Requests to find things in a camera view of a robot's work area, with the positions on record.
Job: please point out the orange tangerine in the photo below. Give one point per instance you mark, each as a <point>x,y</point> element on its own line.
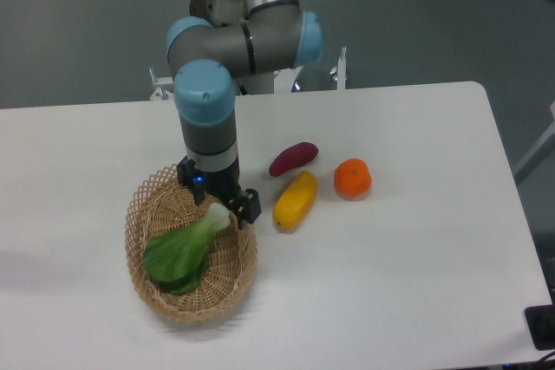
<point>352,179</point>

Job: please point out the woven wicker basket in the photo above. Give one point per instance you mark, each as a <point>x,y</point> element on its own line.
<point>161,204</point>

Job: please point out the white table leg right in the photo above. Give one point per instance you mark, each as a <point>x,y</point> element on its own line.
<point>535,155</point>

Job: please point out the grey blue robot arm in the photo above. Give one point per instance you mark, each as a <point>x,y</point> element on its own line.
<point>204,94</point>

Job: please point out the white metal frame bracket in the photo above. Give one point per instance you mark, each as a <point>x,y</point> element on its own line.
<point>162,87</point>

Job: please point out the purple sweet potato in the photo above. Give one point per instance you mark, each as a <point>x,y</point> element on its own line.
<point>293,157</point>

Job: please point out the black device at table edge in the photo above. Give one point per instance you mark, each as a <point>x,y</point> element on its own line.
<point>540,321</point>

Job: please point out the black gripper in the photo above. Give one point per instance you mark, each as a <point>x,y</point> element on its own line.
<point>224,186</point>

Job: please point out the yellow mango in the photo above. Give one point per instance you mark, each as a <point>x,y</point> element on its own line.
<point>295,202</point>

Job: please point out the green bok choy vegetable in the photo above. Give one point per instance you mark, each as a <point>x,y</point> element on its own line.
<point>178,259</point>

